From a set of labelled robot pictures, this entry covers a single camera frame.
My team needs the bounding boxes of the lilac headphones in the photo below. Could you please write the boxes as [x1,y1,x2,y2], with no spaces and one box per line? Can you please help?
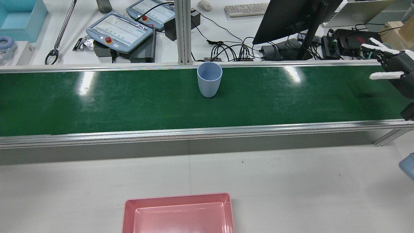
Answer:
[0,36,17,65]

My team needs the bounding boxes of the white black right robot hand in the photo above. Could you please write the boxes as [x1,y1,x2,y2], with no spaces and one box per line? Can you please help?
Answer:
[361,37,414,99]

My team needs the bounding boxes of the black small computer box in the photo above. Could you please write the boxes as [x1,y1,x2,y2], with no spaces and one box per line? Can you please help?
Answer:
[321,35,342,61]

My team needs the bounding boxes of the small white box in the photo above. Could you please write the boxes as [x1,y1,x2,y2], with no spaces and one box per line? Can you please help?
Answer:
[16,41,35,66]

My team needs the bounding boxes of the pink plastic box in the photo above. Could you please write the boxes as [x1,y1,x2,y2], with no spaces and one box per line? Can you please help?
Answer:
[122,193,235,233]

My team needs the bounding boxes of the black dock device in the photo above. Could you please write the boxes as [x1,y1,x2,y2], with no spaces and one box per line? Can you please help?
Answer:
[261,38,303,61]

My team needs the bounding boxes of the black finned controller box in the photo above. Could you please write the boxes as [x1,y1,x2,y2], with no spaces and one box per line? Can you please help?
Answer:
[94,30,158,63]

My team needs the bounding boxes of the green conveyor belt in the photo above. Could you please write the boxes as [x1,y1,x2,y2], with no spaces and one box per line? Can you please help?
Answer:
[0,61,414,149]

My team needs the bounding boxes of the black monitor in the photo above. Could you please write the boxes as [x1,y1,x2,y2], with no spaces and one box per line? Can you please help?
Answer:
[252,0,343,61]

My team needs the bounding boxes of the silver foil packet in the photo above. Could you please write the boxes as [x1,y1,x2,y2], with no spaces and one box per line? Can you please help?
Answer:
[72,35,95,52]

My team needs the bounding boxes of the light blue plastic cup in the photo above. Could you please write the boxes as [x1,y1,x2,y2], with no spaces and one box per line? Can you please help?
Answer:
[197,62,223,98]

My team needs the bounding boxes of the white keyboard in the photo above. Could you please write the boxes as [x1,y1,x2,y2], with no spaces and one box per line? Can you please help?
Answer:
[224,3,271,18]

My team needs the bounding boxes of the grey teach pendant with cable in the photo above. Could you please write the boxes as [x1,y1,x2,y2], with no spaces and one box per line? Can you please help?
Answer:
[126,0,177,31]

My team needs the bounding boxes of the dark grey cup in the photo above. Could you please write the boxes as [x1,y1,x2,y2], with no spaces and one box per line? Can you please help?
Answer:
[96,0,113,14]

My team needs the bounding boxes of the black cable bundle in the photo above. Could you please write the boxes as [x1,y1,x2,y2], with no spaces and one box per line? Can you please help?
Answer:
[204,38,263,62]

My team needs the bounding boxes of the metal rod with ring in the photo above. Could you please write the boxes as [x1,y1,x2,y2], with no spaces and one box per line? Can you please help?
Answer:
[45,0,78,65]

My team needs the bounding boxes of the wooden box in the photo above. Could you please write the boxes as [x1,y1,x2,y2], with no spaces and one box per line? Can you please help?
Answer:
[380,16,414,52]

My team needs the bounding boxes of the black bag with red logo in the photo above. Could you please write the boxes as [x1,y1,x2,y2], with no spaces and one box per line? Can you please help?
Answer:
[333,28,383,53]

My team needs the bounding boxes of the white laptop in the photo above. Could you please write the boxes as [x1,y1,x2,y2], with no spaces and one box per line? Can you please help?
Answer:
[321,0,396,28]

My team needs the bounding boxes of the aluminium profile post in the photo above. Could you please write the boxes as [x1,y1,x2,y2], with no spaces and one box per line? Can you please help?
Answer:
[174,0,192,65]

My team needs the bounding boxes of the black power adapter box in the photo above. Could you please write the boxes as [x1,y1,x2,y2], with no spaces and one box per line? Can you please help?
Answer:
[164,9,201,41]

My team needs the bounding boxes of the light blue plastic bin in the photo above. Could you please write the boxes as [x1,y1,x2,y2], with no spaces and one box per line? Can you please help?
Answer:
[0,0,49,43]

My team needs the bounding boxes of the large grey teach pendant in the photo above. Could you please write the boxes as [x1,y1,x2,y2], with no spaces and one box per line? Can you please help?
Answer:
[86,12,154,54]

